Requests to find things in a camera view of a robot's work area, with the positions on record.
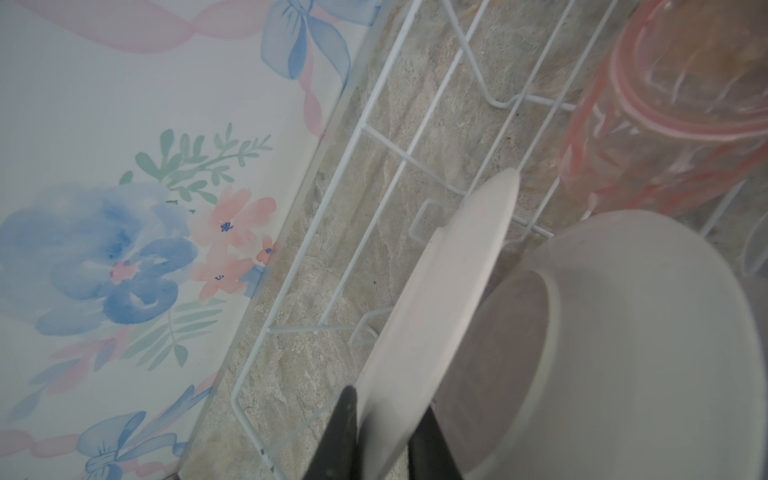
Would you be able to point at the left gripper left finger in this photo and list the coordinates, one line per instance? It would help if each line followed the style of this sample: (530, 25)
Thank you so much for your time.
(337, 456)

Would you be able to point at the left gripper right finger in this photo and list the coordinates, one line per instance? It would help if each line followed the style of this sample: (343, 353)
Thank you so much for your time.
(429, 457)

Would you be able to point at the green rimmed plate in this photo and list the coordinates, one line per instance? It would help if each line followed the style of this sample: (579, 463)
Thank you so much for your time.
(622, 348)
(428, 322)

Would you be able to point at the white wire dish rack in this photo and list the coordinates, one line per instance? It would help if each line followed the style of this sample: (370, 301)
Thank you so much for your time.
(455, 93)

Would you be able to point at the pink glass cup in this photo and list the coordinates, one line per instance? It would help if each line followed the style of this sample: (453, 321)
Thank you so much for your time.
(676, 113)

